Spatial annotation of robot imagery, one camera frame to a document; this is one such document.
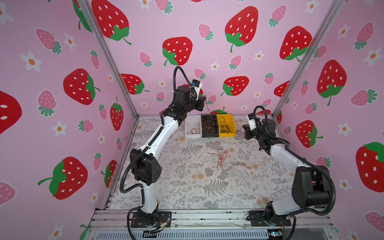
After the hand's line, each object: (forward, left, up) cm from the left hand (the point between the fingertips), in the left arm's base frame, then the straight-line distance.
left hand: (205, 96), depth 79 cm
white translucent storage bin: (+11, +8, -37) cm, 40 cm away
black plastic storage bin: (+9, -5, -34) cm, 35 cm away
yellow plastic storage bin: (+12, -20, -32) cm, 40 cm away
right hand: (-5, -25, -17) cm, 31 cm away
